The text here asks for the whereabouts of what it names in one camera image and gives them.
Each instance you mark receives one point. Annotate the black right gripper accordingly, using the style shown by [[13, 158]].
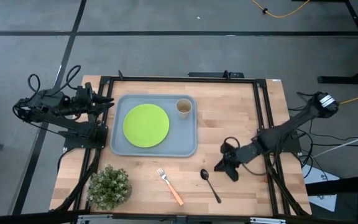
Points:
[[231, 157]]

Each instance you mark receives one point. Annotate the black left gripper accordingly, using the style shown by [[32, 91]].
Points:
[[85, 99]]

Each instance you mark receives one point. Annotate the dark metal spoon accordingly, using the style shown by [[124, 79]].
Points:
[[204, 174]]

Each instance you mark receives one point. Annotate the lime green plate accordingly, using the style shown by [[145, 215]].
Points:
[[146, 126]]

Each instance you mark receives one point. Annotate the beige paper cup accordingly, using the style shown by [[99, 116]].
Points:
[[183, 107]]

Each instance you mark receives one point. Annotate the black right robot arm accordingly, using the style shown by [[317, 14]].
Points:
[[291, 124]]

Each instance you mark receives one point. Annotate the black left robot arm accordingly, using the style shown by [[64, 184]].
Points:
[[57, 121]]

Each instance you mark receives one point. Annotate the grey plastic tray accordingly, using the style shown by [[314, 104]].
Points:
[[182, 140]]

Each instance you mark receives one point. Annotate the small artificial potted plant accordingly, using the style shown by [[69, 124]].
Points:
[[109, 188]]

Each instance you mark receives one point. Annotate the white paper sheet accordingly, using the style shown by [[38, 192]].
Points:
[[315, 177]]

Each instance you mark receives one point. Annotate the black floor beam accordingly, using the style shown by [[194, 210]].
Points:
[[340, 186]]

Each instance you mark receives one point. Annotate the black neighbouring table stand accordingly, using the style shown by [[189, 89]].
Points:
[[346, 80]]

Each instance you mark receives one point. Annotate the silver bracket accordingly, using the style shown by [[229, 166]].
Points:
[[95, 219], [267, 221]]

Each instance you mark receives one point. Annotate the black aluminium table frame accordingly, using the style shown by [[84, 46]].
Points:
[[182, 80]]

